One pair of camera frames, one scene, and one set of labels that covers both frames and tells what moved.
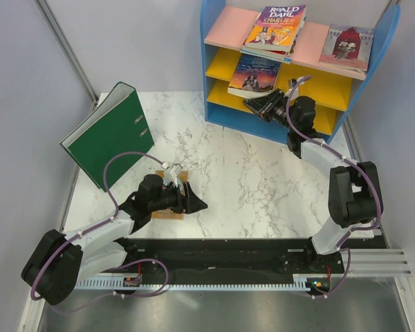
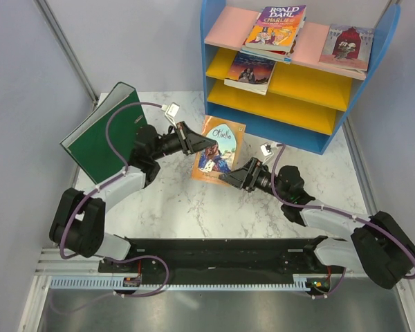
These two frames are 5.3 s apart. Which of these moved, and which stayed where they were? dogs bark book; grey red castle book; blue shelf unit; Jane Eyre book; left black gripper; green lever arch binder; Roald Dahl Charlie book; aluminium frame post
Moved: left black gripper; Jane Eyre book
Stayed: blue shelf unit; Roald Dahl Charlie book; green lever arch binder; grey red castle book; dogs bark book; aluminium frame post
